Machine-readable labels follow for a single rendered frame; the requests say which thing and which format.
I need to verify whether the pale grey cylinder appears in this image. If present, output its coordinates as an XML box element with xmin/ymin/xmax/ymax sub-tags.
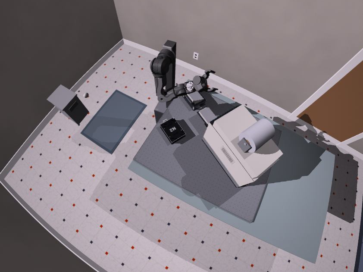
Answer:
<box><xmin>239</xmin><ymin>119</ymin><xmax>275</xmax><ymax>153</ymax></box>

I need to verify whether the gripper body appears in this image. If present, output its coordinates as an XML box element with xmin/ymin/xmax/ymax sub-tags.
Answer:
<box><xmin>187</xmin><ymin>75</ymin><xmax>208</xmax><ymax>92</ymax></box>

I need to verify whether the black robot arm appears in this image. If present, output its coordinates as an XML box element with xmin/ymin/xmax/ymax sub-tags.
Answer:
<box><xmin>150</xmin><ymin>46</ymin><xmax>196</xmax><ymax>103</ymax></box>

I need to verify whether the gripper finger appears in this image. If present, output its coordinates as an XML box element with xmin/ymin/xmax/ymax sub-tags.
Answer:
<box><xmin>202</xmin><ymin>70</ymin><xmax>215</xmax><ymax>79</ymax></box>
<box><xmin>204</xmin><ymin>87</ymin><xmax>218</xmax><ymax>92</ymax></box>

